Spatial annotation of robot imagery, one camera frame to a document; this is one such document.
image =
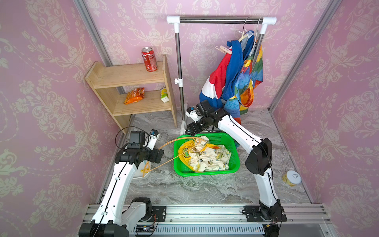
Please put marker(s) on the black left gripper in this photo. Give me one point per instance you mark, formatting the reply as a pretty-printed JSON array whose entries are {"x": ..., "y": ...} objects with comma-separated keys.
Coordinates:
[{"x": 153, "y": 157}]

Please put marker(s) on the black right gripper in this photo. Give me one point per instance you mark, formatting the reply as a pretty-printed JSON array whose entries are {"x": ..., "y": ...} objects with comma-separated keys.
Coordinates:
[{"x": 190, "y": 126}]

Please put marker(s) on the yellow white dinosaur jacket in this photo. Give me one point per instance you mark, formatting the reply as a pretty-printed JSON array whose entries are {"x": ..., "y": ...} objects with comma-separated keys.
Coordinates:
[{"x": 199, "y": 155}]

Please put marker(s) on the blue red white jacket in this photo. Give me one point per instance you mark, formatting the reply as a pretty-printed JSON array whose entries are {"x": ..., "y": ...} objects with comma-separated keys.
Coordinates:
[{"x": 217, "y": 87}]

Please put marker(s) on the pink clothespin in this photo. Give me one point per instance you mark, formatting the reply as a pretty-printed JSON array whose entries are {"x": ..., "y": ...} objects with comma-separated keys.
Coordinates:
[{"x": 223, "y": 49}]

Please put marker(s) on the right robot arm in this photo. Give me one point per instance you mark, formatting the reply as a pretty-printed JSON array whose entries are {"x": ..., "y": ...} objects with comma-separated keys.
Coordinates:
[{"x": 259, "y": 153}]

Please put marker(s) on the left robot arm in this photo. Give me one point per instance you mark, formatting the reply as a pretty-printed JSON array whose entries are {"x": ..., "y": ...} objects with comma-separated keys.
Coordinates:
[{"x": 118, "y": 189}]

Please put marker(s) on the white plastic bin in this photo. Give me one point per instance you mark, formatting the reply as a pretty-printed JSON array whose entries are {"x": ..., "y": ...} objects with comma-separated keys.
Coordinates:
[{"x": 143, "y": 171}]

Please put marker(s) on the green plastic basket tray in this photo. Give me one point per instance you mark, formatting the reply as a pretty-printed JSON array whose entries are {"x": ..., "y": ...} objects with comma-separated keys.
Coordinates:
[{"x": 214, "y": 138}]

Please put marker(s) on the green white drink carton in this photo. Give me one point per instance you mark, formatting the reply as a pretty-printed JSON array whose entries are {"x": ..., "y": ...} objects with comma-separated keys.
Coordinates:
[{"x": 164, "y": 95}]

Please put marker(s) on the orange snack bag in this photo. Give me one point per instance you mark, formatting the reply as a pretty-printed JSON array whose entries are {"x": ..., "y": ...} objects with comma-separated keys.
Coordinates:
[{"x": 135, "y": 96}]

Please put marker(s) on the rainbow striped jacket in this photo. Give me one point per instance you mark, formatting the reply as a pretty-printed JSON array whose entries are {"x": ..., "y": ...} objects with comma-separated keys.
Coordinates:
[{"x": 249, "y": 77}]

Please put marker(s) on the red soda can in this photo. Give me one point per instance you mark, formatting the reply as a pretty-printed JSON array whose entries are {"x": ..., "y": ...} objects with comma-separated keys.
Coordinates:
[{"x": 149, "y": 59}]

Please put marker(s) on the wooden two-tier shelf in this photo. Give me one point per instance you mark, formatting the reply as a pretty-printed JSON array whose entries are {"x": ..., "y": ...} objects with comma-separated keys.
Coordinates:
[{"x": 106, "y": 81}]

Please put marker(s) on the white clothespin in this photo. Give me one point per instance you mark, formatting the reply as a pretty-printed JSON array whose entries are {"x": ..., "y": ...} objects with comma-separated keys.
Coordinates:
[{"x": 243, "y": 36}]

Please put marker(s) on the steel clothes rack white joints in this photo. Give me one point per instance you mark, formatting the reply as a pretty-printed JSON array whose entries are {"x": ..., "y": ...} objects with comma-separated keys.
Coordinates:
[{"x": 177, "y": 20}]

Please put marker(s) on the yellow white round container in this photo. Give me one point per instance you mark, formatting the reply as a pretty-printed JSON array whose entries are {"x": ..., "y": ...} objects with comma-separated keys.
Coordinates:
[{"x": 291, "y": 178}]

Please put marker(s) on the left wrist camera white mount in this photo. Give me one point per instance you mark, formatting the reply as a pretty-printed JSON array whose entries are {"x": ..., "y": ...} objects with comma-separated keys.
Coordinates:
[{"x": 152, "y": 139}]

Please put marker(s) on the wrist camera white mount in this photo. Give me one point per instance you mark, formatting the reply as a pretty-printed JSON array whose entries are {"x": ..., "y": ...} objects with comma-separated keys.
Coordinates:
[
  {"x": 194, "y": 114},
  {"x": 152, "y": 139}
]

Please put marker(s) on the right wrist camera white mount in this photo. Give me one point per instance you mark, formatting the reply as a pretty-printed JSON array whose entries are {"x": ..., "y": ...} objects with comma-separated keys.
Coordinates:
[{"x": 194, "y": 114}]

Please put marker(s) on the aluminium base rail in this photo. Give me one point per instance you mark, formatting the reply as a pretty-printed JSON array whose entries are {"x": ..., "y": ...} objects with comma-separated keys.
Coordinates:
[{"x": 229, "y": 220}]

